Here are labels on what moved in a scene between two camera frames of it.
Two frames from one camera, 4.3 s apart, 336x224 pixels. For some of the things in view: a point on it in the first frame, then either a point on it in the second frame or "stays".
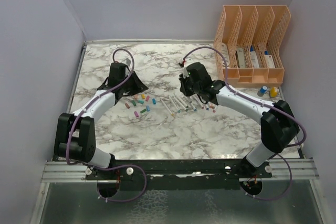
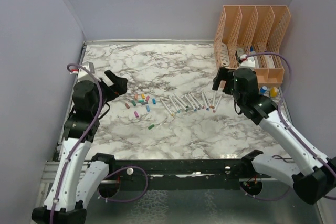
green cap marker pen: [178, 109] stays
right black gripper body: [189, 88] to [229, 88]
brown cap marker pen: [167, 107] stays
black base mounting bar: [179, 170] stays
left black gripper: [139, 86] to [119, 85]
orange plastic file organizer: [252, 37] stays
